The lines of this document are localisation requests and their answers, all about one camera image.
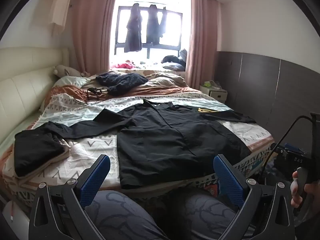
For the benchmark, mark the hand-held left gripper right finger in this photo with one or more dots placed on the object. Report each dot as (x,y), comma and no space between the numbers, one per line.
(226,177)

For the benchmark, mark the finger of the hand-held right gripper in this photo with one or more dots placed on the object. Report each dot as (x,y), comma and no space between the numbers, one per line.
(291,145)

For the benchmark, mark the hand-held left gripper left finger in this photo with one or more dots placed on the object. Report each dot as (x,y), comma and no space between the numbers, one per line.
(96,177)

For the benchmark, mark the black jacket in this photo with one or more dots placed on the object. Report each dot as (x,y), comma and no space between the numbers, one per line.
(170,140)

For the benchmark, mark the dark clothes pile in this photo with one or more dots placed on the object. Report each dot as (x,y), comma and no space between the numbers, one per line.
(173,61)

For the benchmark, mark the person's right hand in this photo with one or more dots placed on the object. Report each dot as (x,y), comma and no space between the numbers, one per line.
(294,187)

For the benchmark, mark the patterned white blanket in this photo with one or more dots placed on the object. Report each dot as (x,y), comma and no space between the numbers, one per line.
(100,146)

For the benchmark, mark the person's right leg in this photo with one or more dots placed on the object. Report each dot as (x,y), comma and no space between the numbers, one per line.
(202,212)

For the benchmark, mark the folded black garment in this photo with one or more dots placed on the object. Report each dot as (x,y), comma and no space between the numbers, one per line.
(35,150)

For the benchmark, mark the white nightstand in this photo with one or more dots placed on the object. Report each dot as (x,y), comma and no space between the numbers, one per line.
(217,93)

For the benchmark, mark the pale green pillow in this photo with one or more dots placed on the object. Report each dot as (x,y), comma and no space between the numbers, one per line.
(71,81)

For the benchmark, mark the black knitted sweater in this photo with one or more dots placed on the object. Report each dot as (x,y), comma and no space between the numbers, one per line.
(122,81)

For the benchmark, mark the grey plush toy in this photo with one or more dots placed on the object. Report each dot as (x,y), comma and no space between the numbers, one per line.
(66,70)

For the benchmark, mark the brown and beige duvet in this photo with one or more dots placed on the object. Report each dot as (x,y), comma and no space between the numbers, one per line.
(165,82)

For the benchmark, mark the cream padded bed headboard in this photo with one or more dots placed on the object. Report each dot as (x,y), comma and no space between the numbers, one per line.
(22,90)

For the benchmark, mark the red cloth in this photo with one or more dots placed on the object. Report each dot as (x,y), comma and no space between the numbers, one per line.
(122,65)

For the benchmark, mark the pink curtain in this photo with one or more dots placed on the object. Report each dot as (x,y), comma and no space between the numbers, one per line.
(200,42)
(92,30)

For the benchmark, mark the hanging dark garment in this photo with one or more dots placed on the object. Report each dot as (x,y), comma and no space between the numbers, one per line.
(153,27)
(133,35)

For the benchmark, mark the hanging cream cloth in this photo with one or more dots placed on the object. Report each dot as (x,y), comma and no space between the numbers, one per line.
(61,7)

